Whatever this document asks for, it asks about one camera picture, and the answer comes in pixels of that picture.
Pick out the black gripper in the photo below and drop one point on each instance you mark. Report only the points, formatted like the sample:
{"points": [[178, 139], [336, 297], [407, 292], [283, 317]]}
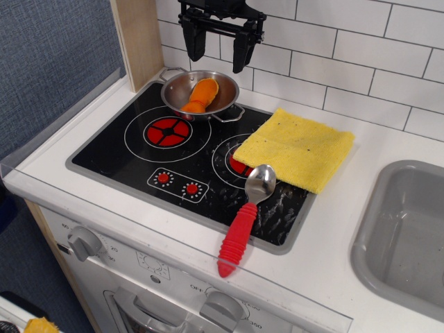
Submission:
{"points": [[229, 18]]}

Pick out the red handled metal spoon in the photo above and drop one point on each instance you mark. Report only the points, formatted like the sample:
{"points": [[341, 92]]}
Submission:
{"points": [[259, 186]]}

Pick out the black toy stove top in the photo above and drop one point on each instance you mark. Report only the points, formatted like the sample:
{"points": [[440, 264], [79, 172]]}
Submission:
{"points": [[185, 167]]}

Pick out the silver metal pan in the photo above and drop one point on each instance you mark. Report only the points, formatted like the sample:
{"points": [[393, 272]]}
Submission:
{"points": [[176, 91]]}

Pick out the yellow cloth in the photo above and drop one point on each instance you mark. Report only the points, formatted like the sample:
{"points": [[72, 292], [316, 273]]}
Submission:
{"points": [[303, 152]]}

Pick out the grey left oven knob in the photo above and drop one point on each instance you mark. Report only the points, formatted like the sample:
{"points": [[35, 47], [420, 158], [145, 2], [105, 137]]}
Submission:
{"points": [[84, 243]]}

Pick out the grey oven knob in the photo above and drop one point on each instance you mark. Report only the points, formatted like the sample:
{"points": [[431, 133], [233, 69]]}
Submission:
{"points": [[84, 243], [222, 310]]}

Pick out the white toy oven front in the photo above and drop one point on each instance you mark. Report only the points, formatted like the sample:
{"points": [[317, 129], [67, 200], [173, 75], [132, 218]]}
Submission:
{"points": [[128, 290]]}

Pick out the grey right oven knob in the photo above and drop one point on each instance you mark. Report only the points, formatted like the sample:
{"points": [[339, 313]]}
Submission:
{"points": [[222, 310]]}

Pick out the grey sink basin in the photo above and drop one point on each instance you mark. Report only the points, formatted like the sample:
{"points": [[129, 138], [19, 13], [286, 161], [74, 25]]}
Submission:
{"points": [[398, 251]]}

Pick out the yellow object bottom left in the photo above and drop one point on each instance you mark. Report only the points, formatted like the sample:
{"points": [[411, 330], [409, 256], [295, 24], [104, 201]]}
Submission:
{"points": [[40, 325]]}

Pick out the wooden side post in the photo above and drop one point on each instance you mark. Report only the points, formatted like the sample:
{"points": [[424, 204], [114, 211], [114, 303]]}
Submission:
{"points": [[139, 37]]}

